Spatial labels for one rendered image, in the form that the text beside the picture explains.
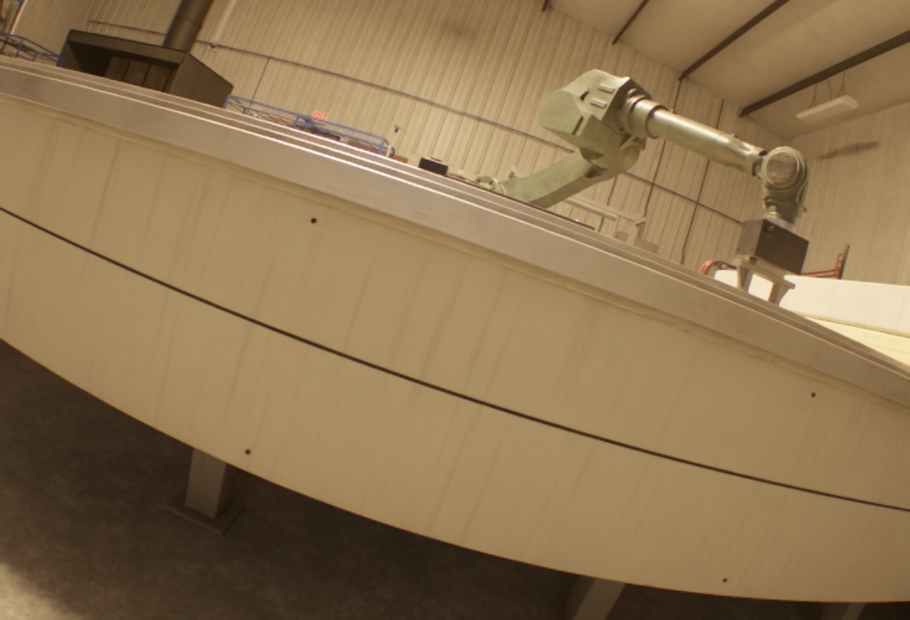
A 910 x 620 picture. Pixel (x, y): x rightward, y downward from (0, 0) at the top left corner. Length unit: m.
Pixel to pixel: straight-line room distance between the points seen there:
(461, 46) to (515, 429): 9.48
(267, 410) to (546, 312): 0.50
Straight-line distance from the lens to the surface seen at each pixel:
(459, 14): 10.40
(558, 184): 2.81
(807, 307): 2.51
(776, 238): 1.87
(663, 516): 1.03
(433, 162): 0.94
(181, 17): 11.18
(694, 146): 2.18
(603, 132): 2.42
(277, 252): 0.87
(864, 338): 2.19
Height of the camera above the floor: 0.75
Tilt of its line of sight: 3 degrees down
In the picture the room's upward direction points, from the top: 19 degrees clockwise
